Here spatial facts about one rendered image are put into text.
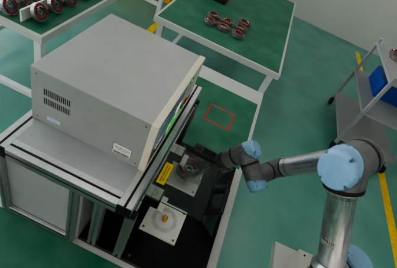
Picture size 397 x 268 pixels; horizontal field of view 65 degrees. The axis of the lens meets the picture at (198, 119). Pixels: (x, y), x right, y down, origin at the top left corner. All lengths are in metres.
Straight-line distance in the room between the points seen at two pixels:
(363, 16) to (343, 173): 5.55
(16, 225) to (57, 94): 0.54
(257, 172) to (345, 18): 5.33
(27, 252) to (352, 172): 1.04
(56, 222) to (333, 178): 0.91
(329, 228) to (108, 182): 0.66
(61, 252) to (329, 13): 5.77
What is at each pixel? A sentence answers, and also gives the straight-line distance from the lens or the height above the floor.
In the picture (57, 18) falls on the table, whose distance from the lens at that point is 2.31.
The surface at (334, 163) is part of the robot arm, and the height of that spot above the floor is 1.39.
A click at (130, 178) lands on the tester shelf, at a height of 1.11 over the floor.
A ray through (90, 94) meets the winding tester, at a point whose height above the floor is 1.32.
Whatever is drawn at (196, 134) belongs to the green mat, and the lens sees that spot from 1.69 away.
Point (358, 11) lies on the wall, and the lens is 6.34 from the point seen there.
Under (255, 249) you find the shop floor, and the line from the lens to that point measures 2.38.
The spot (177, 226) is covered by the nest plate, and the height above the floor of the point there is 0.78.
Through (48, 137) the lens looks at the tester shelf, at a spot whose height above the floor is 1.11.
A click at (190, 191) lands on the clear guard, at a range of 1.06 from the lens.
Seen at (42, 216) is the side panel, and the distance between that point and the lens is 1.26.
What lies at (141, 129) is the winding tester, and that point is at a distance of 0.87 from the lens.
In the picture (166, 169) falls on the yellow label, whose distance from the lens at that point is 1.08.
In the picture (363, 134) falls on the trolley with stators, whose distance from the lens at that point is 3.75.
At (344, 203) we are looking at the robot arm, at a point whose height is 1.30.
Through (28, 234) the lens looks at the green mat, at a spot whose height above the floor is 0.75.
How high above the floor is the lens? 1.91
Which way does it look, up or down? 41 degrees down
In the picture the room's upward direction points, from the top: 25 degrees clockwise
